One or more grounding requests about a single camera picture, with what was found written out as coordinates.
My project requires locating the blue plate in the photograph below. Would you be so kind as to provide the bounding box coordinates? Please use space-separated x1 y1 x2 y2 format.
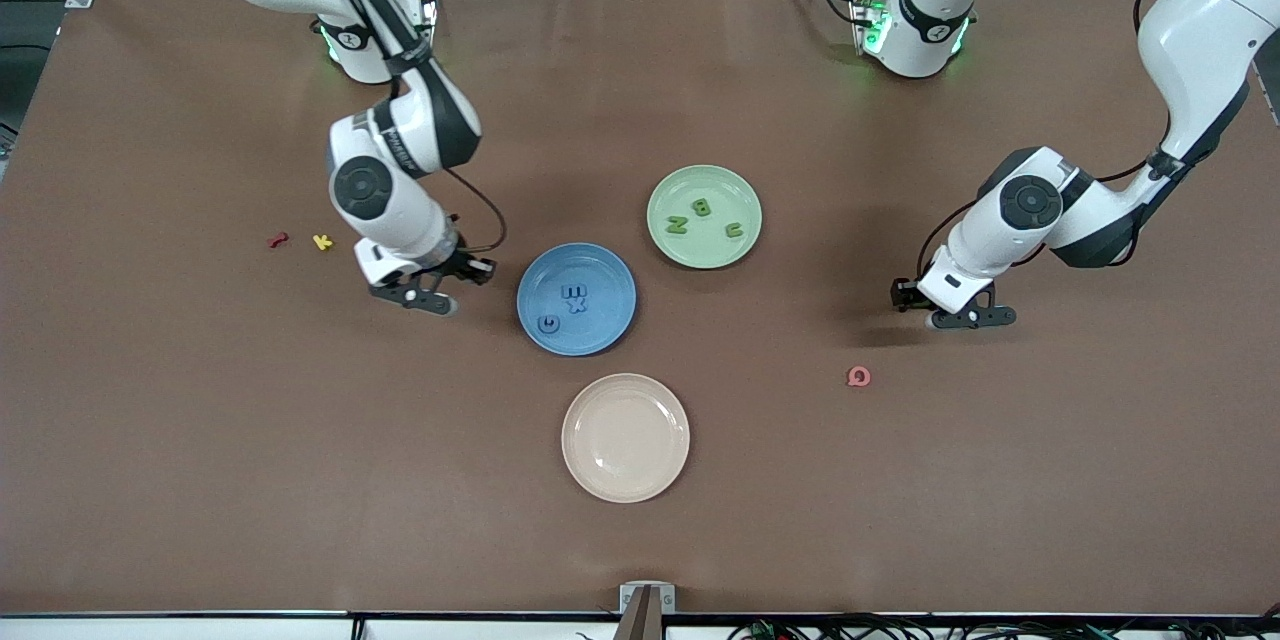
516 242 638 358

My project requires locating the green plate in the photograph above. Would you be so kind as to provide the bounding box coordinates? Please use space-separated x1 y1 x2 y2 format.
646 164 764 271

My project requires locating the beige plate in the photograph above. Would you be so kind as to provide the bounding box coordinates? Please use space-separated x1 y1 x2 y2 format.
561 373 691 504

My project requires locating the brown table cover sheet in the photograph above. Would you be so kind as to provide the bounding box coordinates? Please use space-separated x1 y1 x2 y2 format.
0 0 1280 616

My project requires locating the black cable bundle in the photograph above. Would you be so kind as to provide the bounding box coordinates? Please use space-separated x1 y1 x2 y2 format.
730 613 1280 640

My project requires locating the grey metal camera bracket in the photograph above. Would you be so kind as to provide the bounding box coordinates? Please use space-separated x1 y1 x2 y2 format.
615 582 677 640

